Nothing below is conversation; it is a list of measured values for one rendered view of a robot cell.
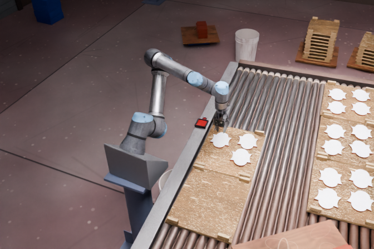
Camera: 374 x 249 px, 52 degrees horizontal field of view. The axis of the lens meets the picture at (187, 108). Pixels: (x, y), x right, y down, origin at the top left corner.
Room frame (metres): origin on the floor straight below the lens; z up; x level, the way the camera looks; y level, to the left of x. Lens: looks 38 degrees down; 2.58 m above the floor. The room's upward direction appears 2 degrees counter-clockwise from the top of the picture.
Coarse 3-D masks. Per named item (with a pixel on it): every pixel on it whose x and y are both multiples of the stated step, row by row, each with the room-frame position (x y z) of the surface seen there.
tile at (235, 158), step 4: (232, 152) 1.67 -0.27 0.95; (236, 152) 1.67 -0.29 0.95; (240, 152) 1.67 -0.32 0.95; (244, 152) 1.67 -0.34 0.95; (236, 156) 1.64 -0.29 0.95; (240, 156) 1.63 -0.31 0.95; (244, 156) 1.63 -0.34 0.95; (248, 156) 1.63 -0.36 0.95; (232, 160) 1.61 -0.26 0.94; (236, 160) 1.60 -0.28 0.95; (240, 160) 1.60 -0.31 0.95; (244, 160) 1.60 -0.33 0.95; (248, 160) 1.60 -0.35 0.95; (236, 164) 1.57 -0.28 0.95; (240, 164) 1.57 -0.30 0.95; (244, 164) 1.57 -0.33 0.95
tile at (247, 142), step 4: (240, 136) 1.81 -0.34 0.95; (244, 136) 1.81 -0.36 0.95; (248, 136) 1.81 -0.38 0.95; (252, 136) 1.81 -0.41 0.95; (240, 140) 1.78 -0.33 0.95; (244, 140) 1.78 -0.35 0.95; (248, 140) 1.77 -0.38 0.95; (252, 140) 1.77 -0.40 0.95; (256, 140) 1.77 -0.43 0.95; (240, 144) 1.74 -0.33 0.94; (244, 144) 1.74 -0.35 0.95; (248, 144) 1.74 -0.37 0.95; (252, 144) 1.74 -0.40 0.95; (244, 148) 1.70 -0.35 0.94; (248, 148) 1.70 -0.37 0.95
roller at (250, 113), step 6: (264, 72) 2.59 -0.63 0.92; (264, 78) 2.52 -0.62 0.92; (258, 84) 2.44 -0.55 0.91; (258, 90) 2.35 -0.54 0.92; (258, 96) 2.28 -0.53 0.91; (252, 102) 2.20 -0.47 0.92; (252, 108) 2.13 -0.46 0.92; (252, 114) 2.08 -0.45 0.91; (246, 120) 2.00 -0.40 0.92; (246, 126) 1.94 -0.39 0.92; (198, 240) 1.10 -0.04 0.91; (204, 240) 1.09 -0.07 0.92; (198, 246) 1.06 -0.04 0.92; (204, 246) 1.07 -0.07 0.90
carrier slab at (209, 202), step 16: (192, 176) 1.50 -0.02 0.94; (208, 176) 1.49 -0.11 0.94; (224, 176) 1.49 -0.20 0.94; (192, 192) 1.38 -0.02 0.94; (208, 192) 1.38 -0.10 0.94; (224, 192) 1.37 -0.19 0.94; (240, 192) 1.37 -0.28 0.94; (176, 208) 1.27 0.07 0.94; (192, 208) 1.27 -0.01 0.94; (208, 208) 1.27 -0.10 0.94; (224, 208) 1.27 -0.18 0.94; (240, 208) 1.26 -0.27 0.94; (192, 224) 1.18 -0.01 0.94; (208, 224) 1.17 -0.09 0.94; (224, 224) 1.17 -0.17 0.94; (224, 240) 1.08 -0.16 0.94
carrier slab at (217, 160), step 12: (216, 132) 1.87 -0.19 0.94; (228, 132) 1.87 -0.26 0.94; (240, 132) 1.86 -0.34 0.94; (252, 132) 1.86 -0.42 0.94; (204, 144) 1.76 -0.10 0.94; (228, 144) 1.76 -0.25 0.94; (204, 156) 1.65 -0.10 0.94; (216, 156) 1.65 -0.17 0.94; (228, 156) 1.65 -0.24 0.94; (252, 156) 1.64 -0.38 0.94; (216, 168) 1.55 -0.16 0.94; (228, 168) 1.55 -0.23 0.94; (240, 168) 1.55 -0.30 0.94; (252, 168) 1.54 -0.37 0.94
